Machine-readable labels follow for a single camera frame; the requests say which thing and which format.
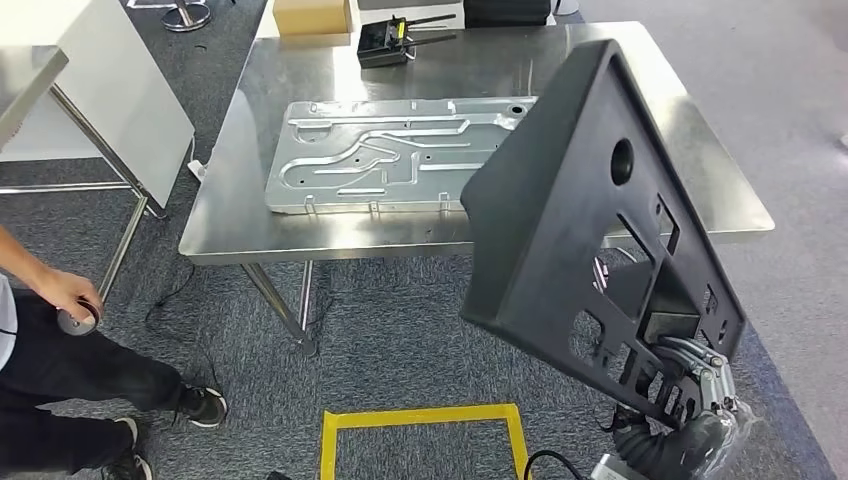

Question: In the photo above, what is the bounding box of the person's hand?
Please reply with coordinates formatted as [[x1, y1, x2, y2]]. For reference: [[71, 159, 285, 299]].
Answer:
[[31, 266, 105, 327]]

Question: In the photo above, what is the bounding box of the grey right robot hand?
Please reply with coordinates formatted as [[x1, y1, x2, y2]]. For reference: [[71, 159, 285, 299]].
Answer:
[[634, 334, 758, 480]]

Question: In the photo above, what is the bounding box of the grey tape roll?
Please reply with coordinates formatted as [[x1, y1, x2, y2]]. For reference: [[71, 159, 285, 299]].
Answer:
[[56, 299, 103, 337]]

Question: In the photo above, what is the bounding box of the black plastic plate holder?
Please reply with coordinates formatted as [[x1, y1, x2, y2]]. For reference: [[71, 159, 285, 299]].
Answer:
[[458, 38, 748, 431]]

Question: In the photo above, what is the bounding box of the steel workbench table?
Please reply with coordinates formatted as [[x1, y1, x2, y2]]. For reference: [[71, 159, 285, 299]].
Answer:
[[177, 19, 778, 357]]

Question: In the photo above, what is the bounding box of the person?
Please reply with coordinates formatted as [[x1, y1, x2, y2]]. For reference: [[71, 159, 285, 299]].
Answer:
[[0, 223, 230, 480]]

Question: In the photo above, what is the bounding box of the white panel desk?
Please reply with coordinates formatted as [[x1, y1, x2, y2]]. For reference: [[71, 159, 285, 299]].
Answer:
[[0, 0, 198, 212]]

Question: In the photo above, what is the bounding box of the steel side table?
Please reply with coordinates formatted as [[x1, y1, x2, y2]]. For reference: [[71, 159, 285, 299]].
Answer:
[[0, 44, 168, 303]]

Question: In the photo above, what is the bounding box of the chrome stool base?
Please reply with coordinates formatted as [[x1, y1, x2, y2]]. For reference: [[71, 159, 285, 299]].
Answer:
[[160, 0, 213, 34]]

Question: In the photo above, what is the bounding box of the stamped sheet metal panel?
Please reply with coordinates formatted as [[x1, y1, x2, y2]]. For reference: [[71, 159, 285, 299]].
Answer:
[[263, 95, 539, 217]]

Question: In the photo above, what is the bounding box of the white table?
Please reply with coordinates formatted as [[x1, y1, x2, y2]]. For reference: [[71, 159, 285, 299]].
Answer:
[[253, 0, 559, 49]]

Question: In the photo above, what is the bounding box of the cardboard box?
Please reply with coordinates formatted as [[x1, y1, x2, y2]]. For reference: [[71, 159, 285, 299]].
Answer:
[[272, 0, 354, 37]]

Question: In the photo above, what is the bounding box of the black router with antennas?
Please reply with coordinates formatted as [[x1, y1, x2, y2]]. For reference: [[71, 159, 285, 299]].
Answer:
[[355, 13, 460, 70]]

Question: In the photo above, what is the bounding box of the black case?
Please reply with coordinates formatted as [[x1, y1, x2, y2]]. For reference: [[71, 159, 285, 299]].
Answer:
[[462, 0, 553, 29]]

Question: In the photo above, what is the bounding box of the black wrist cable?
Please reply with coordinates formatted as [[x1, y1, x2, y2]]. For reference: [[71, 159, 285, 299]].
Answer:
[[523, 449, 586, 480]]

